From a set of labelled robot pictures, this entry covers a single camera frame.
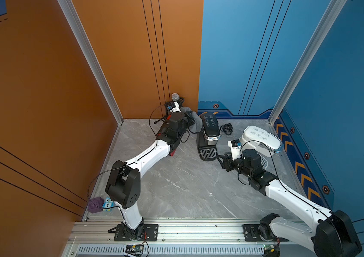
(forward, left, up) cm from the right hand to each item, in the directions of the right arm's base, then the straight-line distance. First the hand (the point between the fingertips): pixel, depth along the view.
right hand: (221, 155), depth 82 cm
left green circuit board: (-38, +40, -19) cm, 59 cm away
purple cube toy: (-22, +62, -11) cm, 67 cm away
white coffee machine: (+3, -22, +6) cm, 23 cm away
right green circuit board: (-37, -20, -20) cm, 47 cm away
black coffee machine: (+7, +7, +5) cm, 10 cm away
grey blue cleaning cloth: (+12, +12, +8) cm, 19 cm away
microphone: (+36, +25, +9) cm, 45 cm away
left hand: (+18, +14, +15) cm, 27 cm away
